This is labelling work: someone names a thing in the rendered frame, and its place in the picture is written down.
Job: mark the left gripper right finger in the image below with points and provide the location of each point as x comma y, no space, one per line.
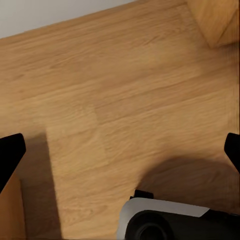
232,149

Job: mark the bed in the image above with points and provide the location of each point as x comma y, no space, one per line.
12,219

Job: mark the bookcase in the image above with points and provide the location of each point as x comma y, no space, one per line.
219,20

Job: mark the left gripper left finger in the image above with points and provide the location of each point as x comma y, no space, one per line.
12,149

